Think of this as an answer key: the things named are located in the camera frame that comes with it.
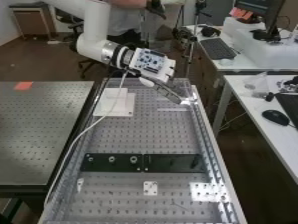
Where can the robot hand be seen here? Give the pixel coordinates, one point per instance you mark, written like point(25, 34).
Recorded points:
point(154, 65)

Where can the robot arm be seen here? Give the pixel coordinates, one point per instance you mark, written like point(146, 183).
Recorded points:
point(95, 23)

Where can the black tripod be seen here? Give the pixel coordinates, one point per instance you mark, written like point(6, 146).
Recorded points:
point(195, 30)

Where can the small white box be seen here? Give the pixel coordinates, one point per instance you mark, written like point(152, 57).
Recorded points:
point(117, 103)

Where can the black keyboard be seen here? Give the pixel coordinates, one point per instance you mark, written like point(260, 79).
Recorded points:
point(218, 49)
point(291, 108)

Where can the person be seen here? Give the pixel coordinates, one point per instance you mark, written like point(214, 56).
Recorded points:
point(122, 16)

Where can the white desk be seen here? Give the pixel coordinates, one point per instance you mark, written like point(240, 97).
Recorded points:
point(267, 133)
point(248, 63)

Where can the black office chair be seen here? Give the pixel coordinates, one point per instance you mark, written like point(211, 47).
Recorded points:
point(71, 20)

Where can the clear plastic bag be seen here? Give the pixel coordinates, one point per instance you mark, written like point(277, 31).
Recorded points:
point(256, 85)

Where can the orange paper note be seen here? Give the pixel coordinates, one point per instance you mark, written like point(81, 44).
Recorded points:
point(242, 13)

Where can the white foam block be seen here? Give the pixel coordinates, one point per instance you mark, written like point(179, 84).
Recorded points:
point(267, 50)

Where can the black plate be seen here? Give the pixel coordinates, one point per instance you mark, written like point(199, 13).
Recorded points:
point(168, 163)

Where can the black computer screen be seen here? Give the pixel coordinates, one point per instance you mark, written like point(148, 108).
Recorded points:
point(262, 8)

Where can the black computer mouse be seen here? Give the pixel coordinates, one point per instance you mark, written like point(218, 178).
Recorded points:
point(276, 117)

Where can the small white metal bracket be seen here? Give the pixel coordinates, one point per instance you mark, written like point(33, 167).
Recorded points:
point(151, 188)
point(81, 184)

